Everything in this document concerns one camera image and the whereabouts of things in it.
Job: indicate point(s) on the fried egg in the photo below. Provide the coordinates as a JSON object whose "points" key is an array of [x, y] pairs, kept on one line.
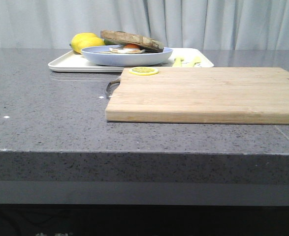
{"points": [[127, 49]]}

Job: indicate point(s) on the light blue round plate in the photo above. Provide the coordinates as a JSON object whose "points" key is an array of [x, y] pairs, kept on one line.
{"points": [[103, 56]]}

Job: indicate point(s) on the bread slice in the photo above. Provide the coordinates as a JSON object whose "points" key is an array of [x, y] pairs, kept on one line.
{"points": [[123, 38]]}

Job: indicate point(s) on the white rectangular tray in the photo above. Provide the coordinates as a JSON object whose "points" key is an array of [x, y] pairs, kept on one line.
{"points": [[72, 62]]}

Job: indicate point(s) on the lemon slice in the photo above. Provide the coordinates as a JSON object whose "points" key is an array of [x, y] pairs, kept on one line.
{"points": [[143, 71]]}

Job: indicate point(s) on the green lime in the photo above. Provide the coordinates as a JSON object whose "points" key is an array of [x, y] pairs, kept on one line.
{"points": [[108, 42]]}

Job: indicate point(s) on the rear yellow lemon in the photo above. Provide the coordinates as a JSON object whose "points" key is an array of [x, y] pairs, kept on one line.
{"points": [[78, 37]]}

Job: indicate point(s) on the yellow lemon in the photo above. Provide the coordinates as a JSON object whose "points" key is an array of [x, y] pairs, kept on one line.
{"points": [[89, 42], [78, 37]]}

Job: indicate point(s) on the front yellow lemon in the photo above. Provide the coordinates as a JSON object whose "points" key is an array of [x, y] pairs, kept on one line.
{"points": [[89, 42]]}

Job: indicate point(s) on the wooden cutting board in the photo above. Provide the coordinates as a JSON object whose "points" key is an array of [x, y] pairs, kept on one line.
{"points": [[219, 95]]}

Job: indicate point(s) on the white curtain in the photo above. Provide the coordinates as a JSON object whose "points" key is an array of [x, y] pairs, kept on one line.
{"points": [[201, 24]]}

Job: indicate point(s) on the metal cutting board handle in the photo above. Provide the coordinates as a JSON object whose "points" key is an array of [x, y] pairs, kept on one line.
{"points": [[112, 86]]}

